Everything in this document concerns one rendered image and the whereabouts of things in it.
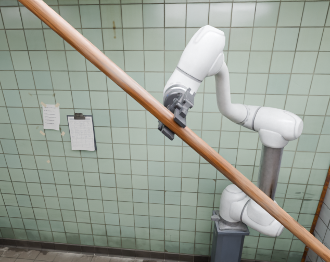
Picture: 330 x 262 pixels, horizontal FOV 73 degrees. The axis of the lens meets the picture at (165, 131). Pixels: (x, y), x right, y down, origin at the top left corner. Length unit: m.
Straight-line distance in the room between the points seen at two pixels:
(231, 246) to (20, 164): 2.00
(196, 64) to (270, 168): 0.74
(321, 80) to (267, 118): 0.90
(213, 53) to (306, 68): 1.25
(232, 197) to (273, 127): 0.56
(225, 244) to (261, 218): 0.38
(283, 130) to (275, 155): 0.16
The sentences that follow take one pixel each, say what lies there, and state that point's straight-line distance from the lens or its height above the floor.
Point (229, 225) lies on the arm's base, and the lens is 1.62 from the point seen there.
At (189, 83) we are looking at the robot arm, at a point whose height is 2.00.
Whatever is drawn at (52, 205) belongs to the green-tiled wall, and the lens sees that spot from 2.64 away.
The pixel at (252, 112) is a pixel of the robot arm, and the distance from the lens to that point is 1.18.
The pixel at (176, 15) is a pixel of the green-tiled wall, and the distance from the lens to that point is 1.74.
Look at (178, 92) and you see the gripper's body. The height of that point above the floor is 1.99.
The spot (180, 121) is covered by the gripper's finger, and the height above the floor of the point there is 1.97.
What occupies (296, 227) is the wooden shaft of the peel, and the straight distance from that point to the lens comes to 0.67.
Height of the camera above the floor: 2.11
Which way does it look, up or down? 21 degrees down
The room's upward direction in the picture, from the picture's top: straight up
